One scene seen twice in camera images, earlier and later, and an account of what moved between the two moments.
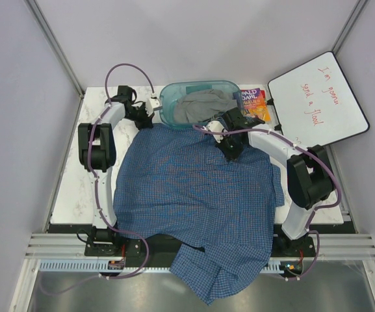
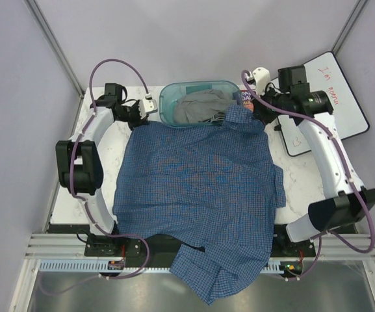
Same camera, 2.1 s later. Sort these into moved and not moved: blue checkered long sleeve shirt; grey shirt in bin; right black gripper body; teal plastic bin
Moved: right black gripper body
Not moved: teal plastic bin; blue checkered long sleeve shirt; grey shirt in bin
